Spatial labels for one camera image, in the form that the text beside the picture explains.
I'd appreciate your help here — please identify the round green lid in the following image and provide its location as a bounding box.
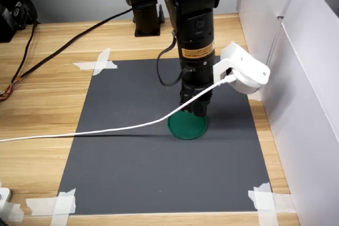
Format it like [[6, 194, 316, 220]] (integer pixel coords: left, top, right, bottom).
[[167, 111, 209, 141]]

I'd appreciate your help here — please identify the dark grey mat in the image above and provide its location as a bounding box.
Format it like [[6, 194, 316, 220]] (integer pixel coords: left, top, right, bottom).
[[57, 55, 273, 215]]

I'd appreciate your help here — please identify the black equipment bag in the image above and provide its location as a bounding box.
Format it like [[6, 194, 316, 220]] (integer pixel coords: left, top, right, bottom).
[[0, 0, 40, 43]]

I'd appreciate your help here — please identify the white tape strip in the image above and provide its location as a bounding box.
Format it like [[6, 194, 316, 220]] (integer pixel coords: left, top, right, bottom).
[[0, 201, 25, 223], [248, 91, 263, 102]]

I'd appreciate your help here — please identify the small white bracket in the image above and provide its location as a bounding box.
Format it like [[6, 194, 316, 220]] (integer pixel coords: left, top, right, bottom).
[[0, 187, 12, 211]]

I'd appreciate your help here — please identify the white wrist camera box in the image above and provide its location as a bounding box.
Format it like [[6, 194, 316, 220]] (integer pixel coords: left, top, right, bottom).
[[212, 41, 271, 95]]

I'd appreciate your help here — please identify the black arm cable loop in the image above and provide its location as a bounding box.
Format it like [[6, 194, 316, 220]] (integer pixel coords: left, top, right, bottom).
[[156, 29, 186, 87]]

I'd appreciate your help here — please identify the black braided cable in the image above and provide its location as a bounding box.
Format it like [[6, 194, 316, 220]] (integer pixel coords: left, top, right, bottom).
[[0, 22, 38, 102], [10, 7, 135, 85]]

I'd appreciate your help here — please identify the white partition panel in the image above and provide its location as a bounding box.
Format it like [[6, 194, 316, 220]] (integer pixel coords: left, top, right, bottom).
[[236, 0, 305, 91], [261, 0, 339, 226]]

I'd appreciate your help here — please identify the white tape cross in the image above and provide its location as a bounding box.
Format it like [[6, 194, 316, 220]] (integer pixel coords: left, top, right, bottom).
[[25, 188, 77, 226], [248, 182, 296, 226], [73, 48, 119, 76]]

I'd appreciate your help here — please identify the white camera cable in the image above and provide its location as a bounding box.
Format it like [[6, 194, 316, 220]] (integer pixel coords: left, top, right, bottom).
[[0, 74, 236, 143]]

